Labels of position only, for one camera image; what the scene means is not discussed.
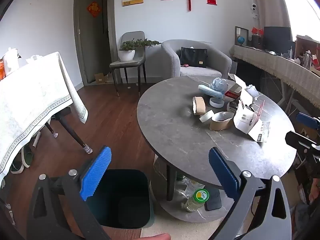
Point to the red cigarette box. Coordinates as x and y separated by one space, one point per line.
232 93

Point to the opened white cardboard packaging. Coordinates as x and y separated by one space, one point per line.
243 118

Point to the potted plant white pot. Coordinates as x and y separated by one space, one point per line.
127 53

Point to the grey dining chair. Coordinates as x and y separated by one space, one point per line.
130 61

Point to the white security camera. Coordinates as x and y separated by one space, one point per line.
254 7

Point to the flat black item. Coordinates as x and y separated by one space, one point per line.
213 201

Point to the green shoe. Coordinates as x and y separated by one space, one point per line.
27 155

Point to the white printed leaflet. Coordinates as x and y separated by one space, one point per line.
262 130

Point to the white crumpled tissue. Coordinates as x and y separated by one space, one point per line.
33 58

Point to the dark green trash bin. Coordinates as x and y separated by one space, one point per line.
125 197

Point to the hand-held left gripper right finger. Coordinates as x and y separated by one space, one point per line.
223 175

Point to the black monitor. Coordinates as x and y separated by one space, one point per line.
276 38

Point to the white kettle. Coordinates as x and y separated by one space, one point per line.
11 60

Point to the small crumpled white paper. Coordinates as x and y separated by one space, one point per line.
252 92

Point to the grey-green door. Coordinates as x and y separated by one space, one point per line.
92 37

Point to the white-soled shoe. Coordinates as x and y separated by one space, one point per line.
16 167

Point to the small white tape roll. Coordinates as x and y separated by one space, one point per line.
206 116

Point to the large paper ball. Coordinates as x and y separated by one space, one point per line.
220 83

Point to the bottle with green lid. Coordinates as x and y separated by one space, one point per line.
197 200

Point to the large brown tape roll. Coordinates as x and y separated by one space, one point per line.
221 122

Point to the orange box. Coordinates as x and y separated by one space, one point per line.
2 67

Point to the red diamond door decoration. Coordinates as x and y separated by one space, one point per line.
94 9

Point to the small black box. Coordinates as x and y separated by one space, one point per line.
232 105

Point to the round grey coffee table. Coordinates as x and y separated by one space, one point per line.
175 130

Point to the dark picture frame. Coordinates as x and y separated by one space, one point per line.
243 31

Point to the sideboard with lace cloth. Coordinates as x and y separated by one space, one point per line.
275 67

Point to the small cardboard box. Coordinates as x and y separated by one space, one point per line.
100 78

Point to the dark dining table legs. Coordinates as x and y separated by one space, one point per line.
72 132

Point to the brown cardboard organizer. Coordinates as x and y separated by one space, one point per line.
307 50

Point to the table with white cloth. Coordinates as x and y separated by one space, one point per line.
32 100

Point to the blue white tissue pack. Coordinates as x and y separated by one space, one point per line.
210 91

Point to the clear plastic bag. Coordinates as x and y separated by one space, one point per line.
185 187

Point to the grey armchair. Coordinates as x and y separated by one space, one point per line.
175 57

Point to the brown packing tape roll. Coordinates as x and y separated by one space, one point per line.
198 105

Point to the person's left hand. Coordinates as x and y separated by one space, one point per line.
155 237

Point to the black handbag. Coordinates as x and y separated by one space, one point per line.
193 56

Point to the small blue globe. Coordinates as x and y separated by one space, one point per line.
241 40

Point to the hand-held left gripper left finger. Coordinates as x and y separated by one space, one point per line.
96 172

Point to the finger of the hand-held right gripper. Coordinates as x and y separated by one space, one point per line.
300 140
307 120

